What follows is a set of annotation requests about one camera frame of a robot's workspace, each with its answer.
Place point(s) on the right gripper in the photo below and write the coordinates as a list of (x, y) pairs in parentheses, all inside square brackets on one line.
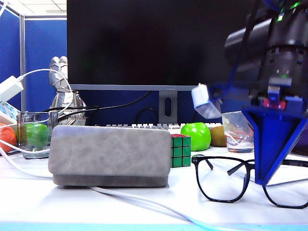
[(293, 104)]

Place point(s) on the black framed glasses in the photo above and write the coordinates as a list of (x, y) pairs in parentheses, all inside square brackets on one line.
[(195, 160)]

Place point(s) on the rubik's cube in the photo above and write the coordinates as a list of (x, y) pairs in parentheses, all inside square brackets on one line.
[(181, 150)]

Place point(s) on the grey suede glasses case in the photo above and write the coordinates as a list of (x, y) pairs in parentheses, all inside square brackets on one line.
[(108, 156)]

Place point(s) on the clear tumbler with red swirls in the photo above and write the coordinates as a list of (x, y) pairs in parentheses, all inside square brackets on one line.
[(235, 134)]

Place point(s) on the white paper sheet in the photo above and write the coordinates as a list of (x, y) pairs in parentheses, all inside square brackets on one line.
[(293, 173)]

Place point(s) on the brown kiwi fruit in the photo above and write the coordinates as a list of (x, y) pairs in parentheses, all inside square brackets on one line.
[(218, 137)]

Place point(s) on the shiny green apple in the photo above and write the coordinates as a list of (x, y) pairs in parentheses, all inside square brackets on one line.
[(196, 137)]

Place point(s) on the grey monitor stand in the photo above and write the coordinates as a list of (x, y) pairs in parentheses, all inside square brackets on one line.
[(162, 106)]

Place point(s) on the white and grey keyboard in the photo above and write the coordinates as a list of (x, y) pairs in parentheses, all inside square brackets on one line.
[(144, 126)]

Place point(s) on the black computer monitor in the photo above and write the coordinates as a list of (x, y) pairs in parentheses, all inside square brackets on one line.
[(144, 43)]

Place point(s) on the silver robot figurine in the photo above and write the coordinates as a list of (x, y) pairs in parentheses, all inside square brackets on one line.
[(59, 77)]

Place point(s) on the green apple behind glass cup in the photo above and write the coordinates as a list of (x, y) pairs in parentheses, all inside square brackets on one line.
[(37, 136)]

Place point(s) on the smoky square glass cup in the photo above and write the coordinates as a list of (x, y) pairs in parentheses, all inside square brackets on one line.
[(24, 134)]

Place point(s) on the large orange fruit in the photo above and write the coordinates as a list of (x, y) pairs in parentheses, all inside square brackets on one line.
[(7, 136)]

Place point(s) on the blue and white box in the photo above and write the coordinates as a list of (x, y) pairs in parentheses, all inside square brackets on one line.
[(8, 113)]

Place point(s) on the white charger adapter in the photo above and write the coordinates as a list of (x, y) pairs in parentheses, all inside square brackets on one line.
[(9, 89)]

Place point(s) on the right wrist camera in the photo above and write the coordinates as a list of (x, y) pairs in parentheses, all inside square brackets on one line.
[(204, 101)]

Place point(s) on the grey partition post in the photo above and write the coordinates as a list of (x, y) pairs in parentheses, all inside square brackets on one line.
[(22, 72)]

